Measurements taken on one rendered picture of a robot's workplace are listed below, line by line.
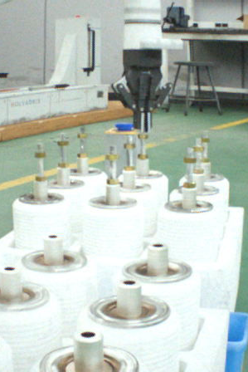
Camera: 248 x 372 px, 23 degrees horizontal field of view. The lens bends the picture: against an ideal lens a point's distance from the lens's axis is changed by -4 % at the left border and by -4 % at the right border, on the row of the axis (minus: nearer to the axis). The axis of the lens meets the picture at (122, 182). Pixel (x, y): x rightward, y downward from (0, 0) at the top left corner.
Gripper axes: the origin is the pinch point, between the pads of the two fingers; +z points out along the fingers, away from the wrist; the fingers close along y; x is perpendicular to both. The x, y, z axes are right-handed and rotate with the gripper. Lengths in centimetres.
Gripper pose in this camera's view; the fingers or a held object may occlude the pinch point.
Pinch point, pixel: (142, 122)
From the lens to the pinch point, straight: 119.8
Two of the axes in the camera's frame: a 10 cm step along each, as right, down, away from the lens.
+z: 0.0, 9.8, 2.0
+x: 5.5, 1.7, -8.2
